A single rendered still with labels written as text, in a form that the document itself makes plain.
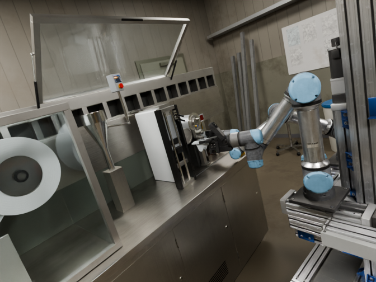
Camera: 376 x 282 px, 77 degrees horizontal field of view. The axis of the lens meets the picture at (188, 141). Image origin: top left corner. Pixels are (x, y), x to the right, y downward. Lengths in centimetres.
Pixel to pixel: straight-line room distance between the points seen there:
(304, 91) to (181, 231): 96
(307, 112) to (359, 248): 62
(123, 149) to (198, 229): 80
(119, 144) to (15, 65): 246
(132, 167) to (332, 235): 134
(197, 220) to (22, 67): 320
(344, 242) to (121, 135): 147
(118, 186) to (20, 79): 273
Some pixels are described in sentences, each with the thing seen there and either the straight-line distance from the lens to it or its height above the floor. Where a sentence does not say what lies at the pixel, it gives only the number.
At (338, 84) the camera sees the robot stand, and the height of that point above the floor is 134.
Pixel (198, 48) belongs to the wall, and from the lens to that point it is 550.
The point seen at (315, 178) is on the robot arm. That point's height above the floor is 101.
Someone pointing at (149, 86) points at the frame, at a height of 161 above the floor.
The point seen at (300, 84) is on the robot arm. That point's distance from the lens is 107.
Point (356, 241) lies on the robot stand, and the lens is 131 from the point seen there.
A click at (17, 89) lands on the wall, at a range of 392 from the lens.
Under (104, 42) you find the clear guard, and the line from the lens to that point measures 161.
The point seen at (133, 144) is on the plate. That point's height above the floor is 122.
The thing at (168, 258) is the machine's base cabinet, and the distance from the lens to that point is 142.
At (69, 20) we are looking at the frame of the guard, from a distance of 143.
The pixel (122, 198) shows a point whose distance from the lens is 154.
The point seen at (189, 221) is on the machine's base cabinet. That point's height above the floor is 77.
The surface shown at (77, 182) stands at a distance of 110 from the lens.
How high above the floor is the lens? 154
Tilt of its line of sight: 13 degrees down
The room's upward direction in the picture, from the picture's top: 15 degrees counter-clockwise
